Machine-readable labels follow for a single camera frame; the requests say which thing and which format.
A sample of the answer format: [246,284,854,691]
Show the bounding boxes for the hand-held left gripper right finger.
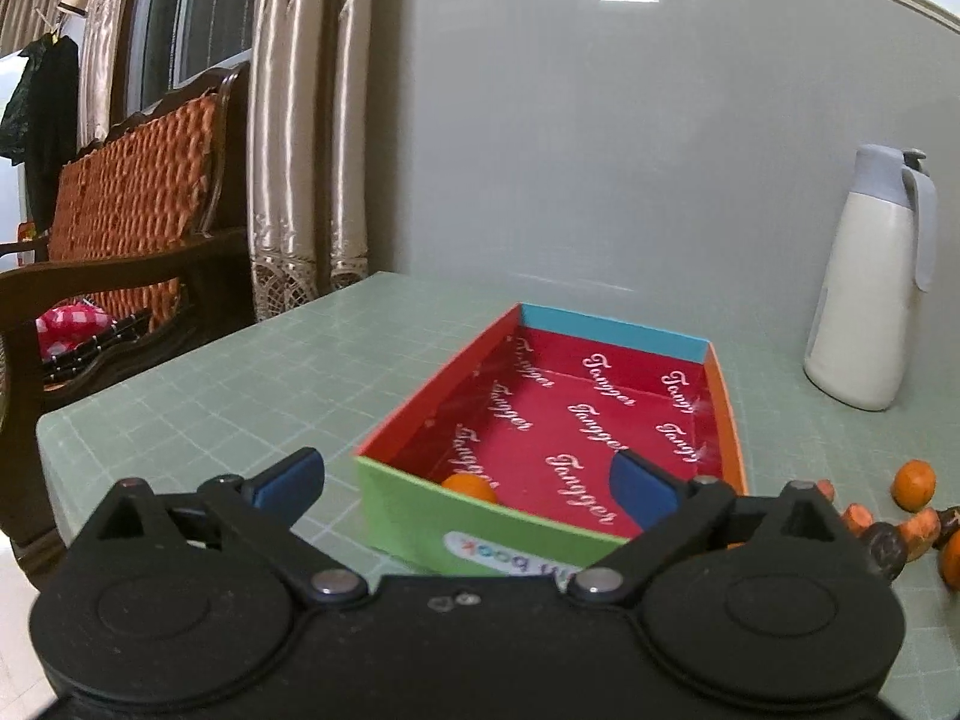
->
[566,450,880,607]

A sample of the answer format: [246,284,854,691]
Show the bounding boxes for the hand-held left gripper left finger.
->
[67,448,370,610]

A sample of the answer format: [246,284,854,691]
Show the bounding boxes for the colourful cardboard box red inside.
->
[352,302,749,578]

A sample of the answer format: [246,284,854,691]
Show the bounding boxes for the green grid table mat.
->
[36,271,960,720]

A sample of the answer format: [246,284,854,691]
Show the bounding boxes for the black studded bag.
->
[41,309,155,389]

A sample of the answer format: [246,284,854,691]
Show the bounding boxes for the red white checked cloth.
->
[36,301,115,362]

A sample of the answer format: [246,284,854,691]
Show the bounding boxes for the white thermos jug grey lid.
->
[802,144,939,412]

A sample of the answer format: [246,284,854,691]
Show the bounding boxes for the wooden bench with orange cushion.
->
[0,62,257,592]

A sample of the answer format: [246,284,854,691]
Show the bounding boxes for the beige satin curtain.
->
[78,0,145,145]
[246,0,340,323]
[328,0,377,290]

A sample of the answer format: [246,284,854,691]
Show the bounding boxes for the black hanging garment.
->
[0,34,80,235]

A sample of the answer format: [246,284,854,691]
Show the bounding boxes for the dark window pane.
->
[126,0,262,115]

